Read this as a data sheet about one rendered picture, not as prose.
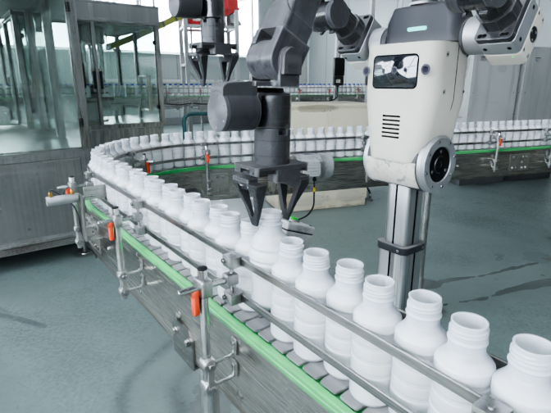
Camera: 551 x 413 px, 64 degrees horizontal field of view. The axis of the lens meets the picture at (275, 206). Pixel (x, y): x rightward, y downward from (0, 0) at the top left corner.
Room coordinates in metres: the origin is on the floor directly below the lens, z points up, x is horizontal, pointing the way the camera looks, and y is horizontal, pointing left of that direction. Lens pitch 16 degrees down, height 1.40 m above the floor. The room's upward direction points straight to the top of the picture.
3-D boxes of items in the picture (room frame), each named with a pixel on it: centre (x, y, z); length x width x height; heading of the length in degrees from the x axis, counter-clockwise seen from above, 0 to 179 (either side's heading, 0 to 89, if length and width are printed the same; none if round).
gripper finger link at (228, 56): (1.14, 0.14, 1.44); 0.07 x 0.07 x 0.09; 37
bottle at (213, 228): (0.82, 0.11, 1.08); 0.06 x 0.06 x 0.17
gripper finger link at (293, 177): (0.70, -0.01, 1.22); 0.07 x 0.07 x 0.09; 37
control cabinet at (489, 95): (6.38, -2.90, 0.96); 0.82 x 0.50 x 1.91; 109
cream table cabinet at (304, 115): (5.13, -0.47, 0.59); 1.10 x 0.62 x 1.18; 109
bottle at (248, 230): (0.73, 0.04, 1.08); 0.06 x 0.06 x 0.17
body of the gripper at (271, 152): (0.69, 0.01, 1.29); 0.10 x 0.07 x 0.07; 127
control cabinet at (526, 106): (6.66, -3.75, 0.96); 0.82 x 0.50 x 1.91; 109
